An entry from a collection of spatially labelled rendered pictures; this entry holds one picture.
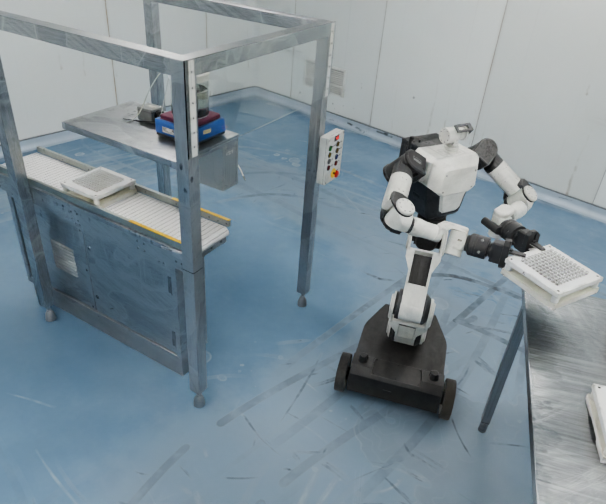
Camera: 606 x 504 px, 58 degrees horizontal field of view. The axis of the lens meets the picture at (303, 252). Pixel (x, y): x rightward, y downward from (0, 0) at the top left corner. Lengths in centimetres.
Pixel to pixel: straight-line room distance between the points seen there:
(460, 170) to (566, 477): 126
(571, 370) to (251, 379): 158
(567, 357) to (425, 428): 98
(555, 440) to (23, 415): 228
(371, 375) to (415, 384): 21
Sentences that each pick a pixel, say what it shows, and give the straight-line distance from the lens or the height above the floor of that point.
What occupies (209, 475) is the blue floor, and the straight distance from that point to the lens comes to 260.
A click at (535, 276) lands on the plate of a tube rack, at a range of 213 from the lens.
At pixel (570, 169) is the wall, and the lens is 529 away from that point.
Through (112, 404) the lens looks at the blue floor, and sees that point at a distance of 292.
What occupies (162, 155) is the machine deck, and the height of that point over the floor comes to 129.
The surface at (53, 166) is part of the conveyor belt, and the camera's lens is 321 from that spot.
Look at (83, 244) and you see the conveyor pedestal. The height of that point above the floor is 58.
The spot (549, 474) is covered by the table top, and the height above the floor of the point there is 86.
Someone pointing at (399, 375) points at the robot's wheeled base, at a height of 19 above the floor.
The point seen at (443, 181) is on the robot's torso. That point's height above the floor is 117.
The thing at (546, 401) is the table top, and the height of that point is 86.
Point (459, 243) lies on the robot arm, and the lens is 222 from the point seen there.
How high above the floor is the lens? 213
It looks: 33 degrees down
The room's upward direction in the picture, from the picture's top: 5 degrees clockwise
